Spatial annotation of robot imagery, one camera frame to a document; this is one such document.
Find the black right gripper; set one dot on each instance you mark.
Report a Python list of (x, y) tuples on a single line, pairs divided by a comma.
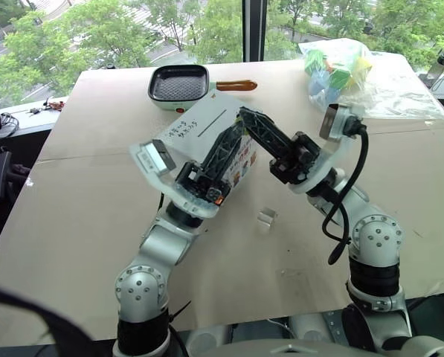
[(298, 160)]

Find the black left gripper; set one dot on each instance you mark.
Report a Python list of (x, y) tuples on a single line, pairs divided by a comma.
[(201, 187)]

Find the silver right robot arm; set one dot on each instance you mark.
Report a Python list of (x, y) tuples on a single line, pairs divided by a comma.
[(378, 230)]

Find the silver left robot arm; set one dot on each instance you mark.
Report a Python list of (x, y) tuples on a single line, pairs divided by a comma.
[(162, 245)]

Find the white box with slot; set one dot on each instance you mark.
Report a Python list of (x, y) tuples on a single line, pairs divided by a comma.
[(206, 115)]

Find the small clear plastic stand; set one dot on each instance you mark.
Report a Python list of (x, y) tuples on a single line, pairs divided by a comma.
[(267, 219)]

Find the bag of colourful blocks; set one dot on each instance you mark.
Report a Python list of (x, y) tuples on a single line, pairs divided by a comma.
[(333, 70)]

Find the clear plastic sheet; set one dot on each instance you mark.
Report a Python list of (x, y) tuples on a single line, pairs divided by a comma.
[(404, 93)]

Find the black webcam on stand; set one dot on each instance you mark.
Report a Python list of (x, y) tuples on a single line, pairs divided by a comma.
[(441, 65)]

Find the silver robot torso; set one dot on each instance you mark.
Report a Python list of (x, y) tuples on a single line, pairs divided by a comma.
[(318, 329)]

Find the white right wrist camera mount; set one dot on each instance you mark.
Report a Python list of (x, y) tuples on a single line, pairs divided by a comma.
[(329, 163)]

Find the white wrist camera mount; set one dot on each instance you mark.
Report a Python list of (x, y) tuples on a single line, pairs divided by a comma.
[(147, 160), (329, 163)]

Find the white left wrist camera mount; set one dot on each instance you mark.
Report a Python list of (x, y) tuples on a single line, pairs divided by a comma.
[(147, 160)]

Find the dark window frame post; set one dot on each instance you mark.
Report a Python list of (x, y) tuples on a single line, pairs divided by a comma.
[(254, 29)]

